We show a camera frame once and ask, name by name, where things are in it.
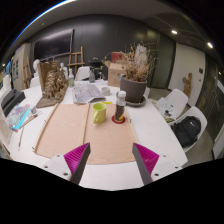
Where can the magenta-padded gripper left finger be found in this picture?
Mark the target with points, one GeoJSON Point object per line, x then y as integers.
{"type": "Point", "coordinates": [76, 160]}

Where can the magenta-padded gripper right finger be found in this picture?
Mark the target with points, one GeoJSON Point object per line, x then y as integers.
{"type": "Point", "coordinates": [146, 160]}

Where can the clear drink bottle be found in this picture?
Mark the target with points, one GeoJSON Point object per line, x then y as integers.
{"type": "Point", "coordinates": [120, 108]}

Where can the flat round red coaster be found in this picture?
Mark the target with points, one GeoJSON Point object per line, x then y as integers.
{"type": "Point", "coordinates": [114, 120]}

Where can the yellow-green mug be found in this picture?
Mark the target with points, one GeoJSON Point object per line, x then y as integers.
{"type": "Point", "coordinates": [99, 114]}

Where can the stack of papers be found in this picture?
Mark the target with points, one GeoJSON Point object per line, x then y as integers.
{"type": "Point", "coordinates": [166, 109]}

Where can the grey plant saucer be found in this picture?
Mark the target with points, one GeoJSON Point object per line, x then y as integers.
{"type": "Point", "coordinates": [138, 103]}

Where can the small yellow marker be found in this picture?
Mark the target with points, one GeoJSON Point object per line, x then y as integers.
{"type": "Point", "coordinates": [107, 102]}

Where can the small dark jar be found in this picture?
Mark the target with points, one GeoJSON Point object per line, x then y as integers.
{"type": "Point", "coordinates": [33, 109]}

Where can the printed newspaper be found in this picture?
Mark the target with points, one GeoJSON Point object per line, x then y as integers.
{"type": "Point", "coordinates": [86, 92]}

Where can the white chair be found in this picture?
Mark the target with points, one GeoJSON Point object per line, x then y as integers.
{"type": "Point", "coordinates": [200, 113]}
{"type": "Point", "coordinates": [180, 98]}
{"type": "Point", "coordinates": [82, 73]}

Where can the dark grey pot, dry plant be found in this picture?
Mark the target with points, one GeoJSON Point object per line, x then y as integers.
{"type": "Point", "coordinates": [133, 90]}

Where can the colourful book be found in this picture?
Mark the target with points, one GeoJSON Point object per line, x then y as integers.
{"type": "Point", "coordinates": [19, 116]}

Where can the brown carved sculpture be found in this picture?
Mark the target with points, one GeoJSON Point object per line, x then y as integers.
{"type": "Point", "coordinates": [53, 86]}

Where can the white spray bottle, green label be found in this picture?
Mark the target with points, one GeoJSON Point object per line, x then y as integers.
{"type": "Point", "coordinates": [71, 80]}

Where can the black box stack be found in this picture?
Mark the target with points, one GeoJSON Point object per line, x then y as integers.
{"type": "Point", "coordinates": [13, 100]}

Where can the small white plaster figurine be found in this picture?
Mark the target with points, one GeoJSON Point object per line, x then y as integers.
{"type": "Point", "coordinates": [63, 70]}

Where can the brown cardboard box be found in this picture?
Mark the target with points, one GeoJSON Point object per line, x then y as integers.
{"type": "Point", "coordinates": [115, 75]}

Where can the wooden easel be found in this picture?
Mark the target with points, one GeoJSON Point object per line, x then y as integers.
{"type": "Point", "coordinates": [26, 70]}
{"type": "Point", "coordinates": [76, 63]}

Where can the white plaster bust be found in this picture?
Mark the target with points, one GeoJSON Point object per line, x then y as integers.
{"type": "Point", "coordinates": [36, 65]}

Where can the red box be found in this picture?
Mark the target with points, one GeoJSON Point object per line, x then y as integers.
{"type": "Point", "coordinates": [117, 56]}

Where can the round ceiling spotlight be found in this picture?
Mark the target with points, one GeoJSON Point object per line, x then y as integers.
{"type": "Point", "coordinates": [210, 45]}
{"type": "Point", "coordinates": [174, 32]}

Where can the long white ceiling light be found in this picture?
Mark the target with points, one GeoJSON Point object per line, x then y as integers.
{"type": "Point", "coordinates": [40, 15]}

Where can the wooden wall figure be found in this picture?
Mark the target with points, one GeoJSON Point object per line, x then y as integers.
{"type": "Point", "coordinates": [187, 84]}

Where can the dark wall screen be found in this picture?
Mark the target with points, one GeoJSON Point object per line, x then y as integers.
{"type": "Point", "coordinates": [53, 44]}

